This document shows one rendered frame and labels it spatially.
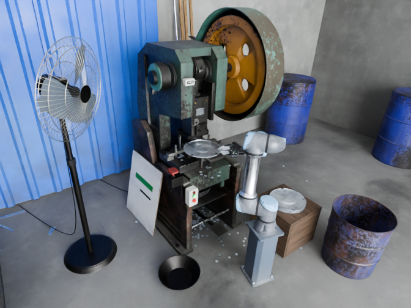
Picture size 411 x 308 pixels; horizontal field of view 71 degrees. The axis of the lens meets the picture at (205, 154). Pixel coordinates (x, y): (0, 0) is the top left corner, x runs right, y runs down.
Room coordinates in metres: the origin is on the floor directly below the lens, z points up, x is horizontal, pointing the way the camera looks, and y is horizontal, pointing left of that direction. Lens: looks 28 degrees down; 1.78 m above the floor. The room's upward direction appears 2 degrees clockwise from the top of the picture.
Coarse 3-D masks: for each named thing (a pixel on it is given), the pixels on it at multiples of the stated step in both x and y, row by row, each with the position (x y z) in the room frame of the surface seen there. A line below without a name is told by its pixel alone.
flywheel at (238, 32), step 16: (224, 16) 2.31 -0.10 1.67; (240, 16) 2.20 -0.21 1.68; (208, 32) 2.46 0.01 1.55; (224, 32) 2.36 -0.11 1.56; (240, 32) 2.22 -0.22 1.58; (256, 32) 2.06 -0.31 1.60; (240, 48) 2.23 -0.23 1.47; (256, 48) 2.05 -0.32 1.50; (240, 64) 2.20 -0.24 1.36; (256, 64) 2.08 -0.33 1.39; (240, 80) 2.20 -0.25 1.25; (256, 80) 2.07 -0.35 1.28; (240, 96) 2.18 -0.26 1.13; (256, 96) 2.01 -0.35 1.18; (240, 112) 2.12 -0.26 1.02
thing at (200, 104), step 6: (198, 96) 2.00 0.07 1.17; (204, 96) 2.01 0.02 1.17; (198, 102) 1.96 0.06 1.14; (204, 102) 2.00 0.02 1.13; (198, 108) 1.96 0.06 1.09; (204, 108) 2.00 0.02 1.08; (198, 114) 1.96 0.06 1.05; (204, 114) 2.00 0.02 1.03; (198, 120) 1.95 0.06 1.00; (204, 120) 2.00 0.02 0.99; (186, 126) 1.98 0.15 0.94; (192, 126) 1.93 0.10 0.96; (198, 126) 1.93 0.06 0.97; (204, 126) 1.97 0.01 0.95; (186, 132) 1.98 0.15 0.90; (192, 132) 1.93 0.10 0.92; (198, 132) 1.93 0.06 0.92; (204, 132) 1.97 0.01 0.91
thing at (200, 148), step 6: (186, 144) 2.00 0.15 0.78; (192, 144) 2.01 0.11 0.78; (198, 144) 2.01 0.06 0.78; (204, 144) 2.01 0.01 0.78; (210, 144) 2.02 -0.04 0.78; (216, 144) 2.02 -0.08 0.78; (186, 150) 1.90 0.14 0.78; (192, 150) 1.90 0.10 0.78; (198, 150) 1.90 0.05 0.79; (204, 150) 1.90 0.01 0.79; (210, 150) 1.92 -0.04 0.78; (216, 150) 1.92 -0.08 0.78; (198, 156) 1.81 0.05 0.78; (204, 156) 1.82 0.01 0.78; (210, 156) 1.81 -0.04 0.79
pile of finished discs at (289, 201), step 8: (272, 192) 1.97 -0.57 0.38; (280, 192) 1.97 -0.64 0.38; (288, 192) 1.98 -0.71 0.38; (296, 192) 1.98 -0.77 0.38; (280, 200) 1.87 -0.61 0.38; (288, 200) 1.86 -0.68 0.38; (296, 200) 1.87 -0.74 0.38; (304, 200) 1.88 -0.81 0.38; (280, 208) 1.77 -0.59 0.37; (288, 208) 1.77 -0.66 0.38; (296, 208) 1.77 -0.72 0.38; (304, 208) 1.80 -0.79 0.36
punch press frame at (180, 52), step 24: (144, 48) 2.18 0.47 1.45; (168, 48) 1.93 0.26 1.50; (192, 48) 1.96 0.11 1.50; (216, 48) 2.07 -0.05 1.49; (144, 72) 2.20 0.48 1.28; (192, 72) 1.87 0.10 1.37; (216, 72) 2.01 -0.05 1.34; (144, 96) 2.23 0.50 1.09; (168, 96) 1.94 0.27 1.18; (192, 96) 1.87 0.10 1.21; (216, 96) 2.01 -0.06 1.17; (168, 120) 2.10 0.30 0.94; (168, 144) 2.10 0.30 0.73; (216, 168) 1.89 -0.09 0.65; (216, 216) 1.89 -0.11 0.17
